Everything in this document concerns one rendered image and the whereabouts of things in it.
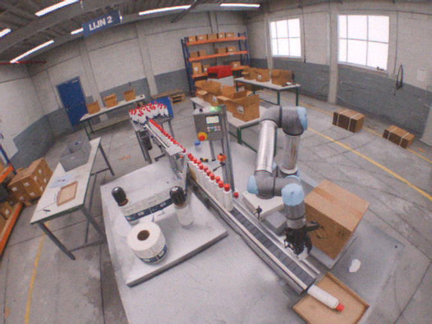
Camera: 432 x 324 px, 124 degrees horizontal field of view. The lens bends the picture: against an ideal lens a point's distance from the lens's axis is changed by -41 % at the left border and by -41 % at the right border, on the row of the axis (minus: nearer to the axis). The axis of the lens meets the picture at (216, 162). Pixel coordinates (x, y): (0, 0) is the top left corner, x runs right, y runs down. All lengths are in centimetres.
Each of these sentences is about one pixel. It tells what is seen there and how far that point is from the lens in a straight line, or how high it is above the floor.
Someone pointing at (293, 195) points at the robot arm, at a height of 139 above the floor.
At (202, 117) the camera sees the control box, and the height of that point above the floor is 145.
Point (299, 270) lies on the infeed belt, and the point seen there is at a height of 88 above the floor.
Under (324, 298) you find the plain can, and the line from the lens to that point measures 104.
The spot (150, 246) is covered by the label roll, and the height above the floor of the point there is 102.
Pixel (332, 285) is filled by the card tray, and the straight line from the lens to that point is 113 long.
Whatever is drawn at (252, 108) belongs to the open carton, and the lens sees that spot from 280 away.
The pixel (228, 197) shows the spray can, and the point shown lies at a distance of 118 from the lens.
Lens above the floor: 183
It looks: 33 degrees down
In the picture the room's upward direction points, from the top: 9 degrees counter-clockwise
